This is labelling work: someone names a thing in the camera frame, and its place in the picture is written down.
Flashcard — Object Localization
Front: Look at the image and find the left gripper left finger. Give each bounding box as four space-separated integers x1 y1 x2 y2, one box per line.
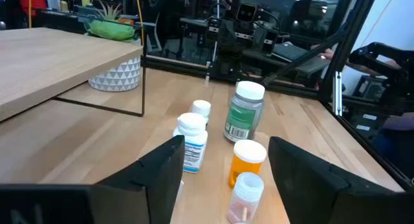
0 135 186 224

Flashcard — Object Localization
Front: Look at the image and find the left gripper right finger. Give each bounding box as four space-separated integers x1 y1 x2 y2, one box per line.
267 136 414 224

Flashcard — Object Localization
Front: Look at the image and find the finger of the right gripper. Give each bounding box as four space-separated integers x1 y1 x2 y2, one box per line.
254 28 271 54
223 21 243 56

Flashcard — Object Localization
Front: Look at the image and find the white bottle blue label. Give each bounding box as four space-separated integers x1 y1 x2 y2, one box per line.
172 112 209 174

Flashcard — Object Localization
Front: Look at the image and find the small clear plastic bottle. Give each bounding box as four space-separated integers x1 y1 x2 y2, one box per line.
226 172 265 224

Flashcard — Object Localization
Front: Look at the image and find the orange pill bottle white cap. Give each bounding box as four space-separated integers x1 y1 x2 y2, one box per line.
228 139 268 189

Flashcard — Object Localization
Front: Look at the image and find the small white bottle red label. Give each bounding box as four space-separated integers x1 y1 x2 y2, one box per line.
189 99 212 126

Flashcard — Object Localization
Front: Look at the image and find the large green label bottle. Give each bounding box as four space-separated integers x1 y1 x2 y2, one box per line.
223 80 266 144

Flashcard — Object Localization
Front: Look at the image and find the dark grey laptop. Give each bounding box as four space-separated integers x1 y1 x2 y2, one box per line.
270 42 331 76

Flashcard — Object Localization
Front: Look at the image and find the person's hand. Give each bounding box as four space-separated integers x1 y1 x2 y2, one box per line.
310 45 336 60

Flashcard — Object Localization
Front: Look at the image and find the person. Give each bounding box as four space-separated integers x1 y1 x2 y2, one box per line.
345 58 414 183

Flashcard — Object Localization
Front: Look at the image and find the succulent in white patterned pot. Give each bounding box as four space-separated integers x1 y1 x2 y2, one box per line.
83 0 143 93

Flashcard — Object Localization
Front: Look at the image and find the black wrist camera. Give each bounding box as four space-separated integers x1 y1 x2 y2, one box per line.
235 0 259 23

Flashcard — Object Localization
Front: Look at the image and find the black aluminium rig frame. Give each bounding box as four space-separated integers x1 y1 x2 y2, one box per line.
142 0 414 191

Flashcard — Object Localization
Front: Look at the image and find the yellow hanging cable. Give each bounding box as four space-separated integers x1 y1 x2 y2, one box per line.
133 0 146 29

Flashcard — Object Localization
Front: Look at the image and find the wooden shelf black metal frame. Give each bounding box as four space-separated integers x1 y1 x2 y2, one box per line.
0 27 147 123

